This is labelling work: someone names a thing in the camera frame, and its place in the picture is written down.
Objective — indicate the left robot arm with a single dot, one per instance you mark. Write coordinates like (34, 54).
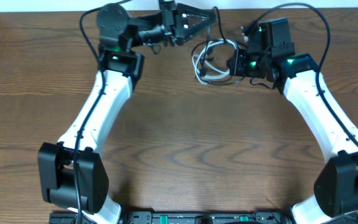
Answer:
(72, 175)

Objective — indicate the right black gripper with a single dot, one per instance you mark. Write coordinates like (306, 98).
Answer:
(242, 54)

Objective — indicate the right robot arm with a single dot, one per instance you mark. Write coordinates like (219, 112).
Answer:
(301, 82)

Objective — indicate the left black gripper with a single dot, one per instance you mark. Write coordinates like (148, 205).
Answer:
(171, 23)

